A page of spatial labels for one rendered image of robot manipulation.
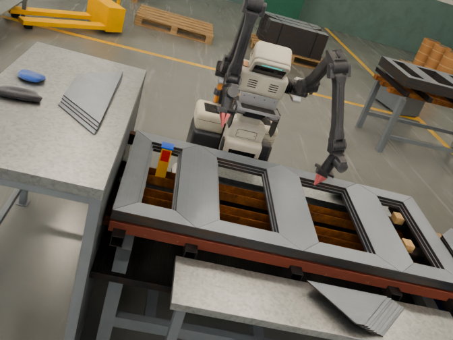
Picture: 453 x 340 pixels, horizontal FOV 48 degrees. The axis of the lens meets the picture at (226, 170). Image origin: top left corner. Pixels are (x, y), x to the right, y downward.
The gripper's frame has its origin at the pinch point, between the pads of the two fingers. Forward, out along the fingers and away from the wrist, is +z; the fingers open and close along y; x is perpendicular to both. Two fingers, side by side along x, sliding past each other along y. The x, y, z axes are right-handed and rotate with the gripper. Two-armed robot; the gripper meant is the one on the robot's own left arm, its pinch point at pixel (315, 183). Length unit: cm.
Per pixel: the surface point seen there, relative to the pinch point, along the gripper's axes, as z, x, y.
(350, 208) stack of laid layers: -1.8, -13.3, 17.6
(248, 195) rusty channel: 23.5, 0.7, -26.5
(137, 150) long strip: 22, -11, -90
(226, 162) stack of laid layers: 12.7, 2.1, -46.0
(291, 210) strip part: 4.9, -32.1, -16.8
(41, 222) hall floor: 116, 33, -117
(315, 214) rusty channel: 13.0, -6.4, 7.8
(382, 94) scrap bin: 7, 490, 233
